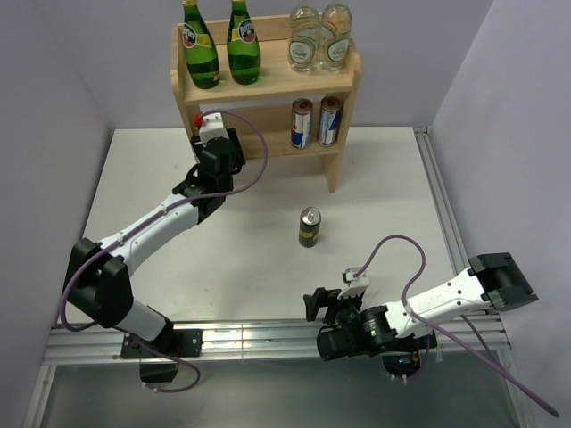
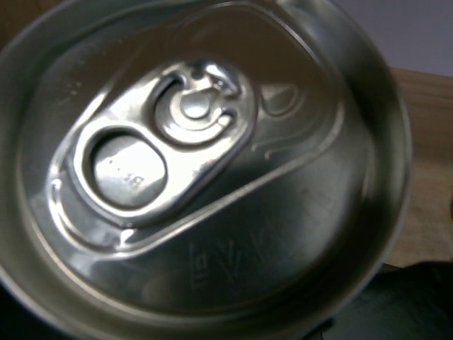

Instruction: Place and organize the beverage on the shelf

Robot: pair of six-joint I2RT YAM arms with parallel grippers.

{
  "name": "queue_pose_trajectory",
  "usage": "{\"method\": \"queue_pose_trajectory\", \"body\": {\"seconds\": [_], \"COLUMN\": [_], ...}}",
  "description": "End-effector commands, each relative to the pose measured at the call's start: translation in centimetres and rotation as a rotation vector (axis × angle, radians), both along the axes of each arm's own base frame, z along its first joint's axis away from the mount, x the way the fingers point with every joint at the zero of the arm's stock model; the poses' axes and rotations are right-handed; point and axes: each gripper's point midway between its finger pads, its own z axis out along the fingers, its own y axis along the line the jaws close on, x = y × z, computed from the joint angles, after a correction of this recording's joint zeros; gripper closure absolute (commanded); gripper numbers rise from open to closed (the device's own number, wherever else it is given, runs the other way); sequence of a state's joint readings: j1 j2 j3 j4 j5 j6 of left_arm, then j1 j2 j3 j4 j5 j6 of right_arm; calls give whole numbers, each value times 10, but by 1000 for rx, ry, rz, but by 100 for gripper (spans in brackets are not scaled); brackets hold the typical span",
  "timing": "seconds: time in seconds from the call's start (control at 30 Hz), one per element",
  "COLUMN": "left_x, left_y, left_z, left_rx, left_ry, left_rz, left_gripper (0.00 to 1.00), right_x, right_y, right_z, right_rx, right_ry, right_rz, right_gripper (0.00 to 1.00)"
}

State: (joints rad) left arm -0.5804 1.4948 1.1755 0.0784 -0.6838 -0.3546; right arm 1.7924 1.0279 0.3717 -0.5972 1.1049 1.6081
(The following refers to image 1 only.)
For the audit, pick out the green glass bottle back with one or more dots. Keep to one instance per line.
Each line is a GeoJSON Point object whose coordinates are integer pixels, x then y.
{"type": "Point", "coordinates": [242, 46]}

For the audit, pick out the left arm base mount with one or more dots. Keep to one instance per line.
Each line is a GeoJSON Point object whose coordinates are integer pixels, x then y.
{"type": "Point", "coordinates": [161, 360]}

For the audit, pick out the aluminium rail front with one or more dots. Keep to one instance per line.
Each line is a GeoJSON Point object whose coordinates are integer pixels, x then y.
{"type": "Point", "coordinates": [223, 341]}

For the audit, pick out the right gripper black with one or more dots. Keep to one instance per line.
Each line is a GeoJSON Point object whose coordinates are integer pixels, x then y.
{"type": "Point", "coordinates": [321, 297]}

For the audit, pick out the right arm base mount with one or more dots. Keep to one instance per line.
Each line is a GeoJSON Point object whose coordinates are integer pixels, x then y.
{"type": "Point", "coordinates": [407, 356]}

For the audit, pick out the blue silver energy can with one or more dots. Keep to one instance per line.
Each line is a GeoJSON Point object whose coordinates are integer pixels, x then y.
{"type": "Point", "coordinates": [302, 112]}

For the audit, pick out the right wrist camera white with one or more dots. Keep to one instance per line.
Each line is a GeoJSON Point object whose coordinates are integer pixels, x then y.
{"type": "Point", "coordinates": [355, 281]}

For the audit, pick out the clear glass bottle right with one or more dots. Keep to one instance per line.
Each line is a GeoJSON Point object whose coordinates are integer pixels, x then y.
{"type": "Point", "coordinates": [334, 36]}

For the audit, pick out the clear glass bottle left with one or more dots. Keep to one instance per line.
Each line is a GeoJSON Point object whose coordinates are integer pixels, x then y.
{"type": "Point", "coordinates": [303, 38]}

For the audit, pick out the aluminium rail right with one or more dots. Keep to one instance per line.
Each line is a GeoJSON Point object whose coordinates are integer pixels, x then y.
{"type": "Point", "coordinates": [454, 243]}

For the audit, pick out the green glass bottle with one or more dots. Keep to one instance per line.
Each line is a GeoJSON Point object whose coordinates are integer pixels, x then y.
{"type": "Point", "coordinates": [242, 46]}
{"type": "Point", "coordinates": [201, 55]}

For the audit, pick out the wooden shelf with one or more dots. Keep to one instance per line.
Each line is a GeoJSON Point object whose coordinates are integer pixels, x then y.
{"type": "Point", "coordinates": [262, 111]}

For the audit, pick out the aluminium rail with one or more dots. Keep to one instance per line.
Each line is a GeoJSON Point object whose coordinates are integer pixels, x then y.
{"type": "Point", "coordinates": [223, 341]}
{"type": "Point", "coordinates": [454, 243]}

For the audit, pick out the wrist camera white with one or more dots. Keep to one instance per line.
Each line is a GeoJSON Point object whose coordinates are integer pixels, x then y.
{"type": "Point", "coordinates": [210, 126]}
{"type": "Point", "coordinates": [355, 281]}

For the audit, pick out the clear glass bottle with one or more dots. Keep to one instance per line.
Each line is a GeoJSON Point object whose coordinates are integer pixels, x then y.
{"type": "Point", "coordinates": [334, 36]}
{"type": "Point", "coordinates": [303, 38]}

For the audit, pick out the black can back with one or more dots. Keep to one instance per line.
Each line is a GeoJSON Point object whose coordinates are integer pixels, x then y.
{"type": "Point", "coordinates": [310, 221]}

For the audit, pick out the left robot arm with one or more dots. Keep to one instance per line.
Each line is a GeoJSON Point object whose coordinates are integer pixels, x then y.
{"type": "Point", "coordinates": [97, 281]}

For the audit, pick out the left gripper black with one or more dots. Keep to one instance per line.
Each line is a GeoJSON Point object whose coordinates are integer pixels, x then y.
{"type": "Point", "coordinates": [231, 135]}

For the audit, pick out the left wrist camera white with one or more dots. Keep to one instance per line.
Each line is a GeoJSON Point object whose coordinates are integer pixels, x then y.
{"type": "Point", "coordinates": [210, 126]}

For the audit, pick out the green glass bottle front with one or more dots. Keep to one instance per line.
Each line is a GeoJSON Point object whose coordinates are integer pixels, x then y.
{"type": "Point", "coordinates": [201, 55]}

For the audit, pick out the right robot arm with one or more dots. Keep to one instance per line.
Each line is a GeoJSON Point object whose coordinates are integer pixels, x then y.
{"type": "Point", "coordinates": [379, 241]}

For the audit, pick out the blue silver can red top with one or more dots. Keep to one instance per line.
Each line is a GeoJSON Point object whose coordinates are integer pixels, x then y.
{"type": "Point", "coordinates": [329, 118]}

